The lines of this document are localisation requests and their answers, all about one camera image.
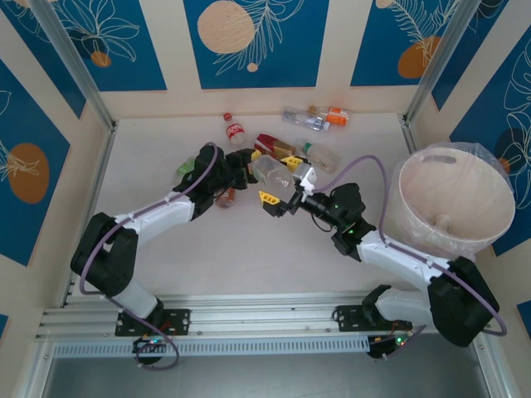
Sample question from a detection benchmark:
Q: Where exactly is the square clear bottle white label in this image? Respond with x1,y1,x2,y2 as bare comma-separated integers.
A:
247,155,294,191

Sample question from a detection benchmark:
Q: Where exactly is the copper label clear bottle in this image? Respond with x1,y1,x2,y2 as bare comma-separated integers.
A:
214,187,237,209

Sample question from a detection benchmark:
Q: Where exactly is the red label cola bottle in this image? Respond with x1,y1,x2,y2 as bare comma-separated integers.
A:
222,111,247,147

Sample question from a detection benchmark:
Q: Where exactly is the green cap clear bottle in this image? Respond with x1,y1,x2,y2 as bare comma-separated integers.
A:
299,140,341,172

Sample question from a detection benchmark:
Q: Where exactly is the round cream plastic bin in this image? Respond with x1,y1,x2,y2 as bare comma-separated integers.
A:
381,140,517,260

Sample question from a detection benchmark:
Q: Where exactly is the clear bottle grey blue label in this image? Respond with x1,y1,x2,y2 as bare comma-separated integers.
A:
282,106,333,133

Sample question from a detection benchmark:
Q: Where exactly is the orange label plastic bottle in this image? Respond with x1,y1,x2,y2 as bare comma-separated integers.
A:
307,105,352,127

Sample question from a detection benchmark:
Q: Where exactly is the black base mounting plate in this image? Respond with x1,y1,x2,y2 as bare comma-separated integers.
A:
114,308,192,337
333,304,414,333

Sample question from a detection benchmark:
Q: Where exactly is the small controller board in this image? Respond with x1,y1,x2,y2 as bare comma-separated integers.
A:
131,336,172,354
367,332,417,361

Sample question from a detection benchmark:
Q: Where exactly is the grey metal panel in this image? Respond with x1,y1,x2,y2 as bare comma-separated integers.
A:
39,355,489,398

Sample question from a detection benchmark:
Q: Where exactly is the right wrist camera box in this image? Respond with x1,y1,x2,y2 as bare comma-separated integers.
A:
291,163,319,197

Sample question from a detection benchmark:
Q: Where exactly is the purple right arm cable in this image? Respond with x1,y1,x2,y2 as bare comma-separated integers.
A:
310,154,509,362

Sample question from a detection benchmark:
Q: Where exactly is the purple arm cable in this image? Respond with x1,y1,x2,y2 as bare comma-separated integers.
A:
79,142,223,371
310,154,509,362

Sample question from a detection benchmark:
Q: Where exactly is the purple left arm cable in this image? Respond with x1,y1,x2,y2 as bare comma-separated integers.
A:
79,142,223,371

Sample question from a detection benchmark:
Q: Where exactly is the aluminium table edge rail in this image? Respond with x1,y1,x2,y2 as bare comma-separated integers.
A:
59,124,118,310
398,114,420,154

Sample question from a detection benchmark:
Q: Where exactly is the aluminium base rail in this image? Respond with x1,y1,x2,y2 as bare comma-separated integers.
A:
35,291,493,340

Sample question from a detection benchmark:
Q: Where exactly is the slotted grey cable duct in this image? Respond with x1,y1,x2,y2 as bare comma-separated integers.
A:
51,334,371,358

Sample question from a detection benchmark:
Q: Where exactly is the aluminium frame post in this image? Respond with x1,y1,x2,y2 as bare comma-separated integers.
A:
470,331,514,398
404,0,485,124
29,0,117,132
10,337,56,398

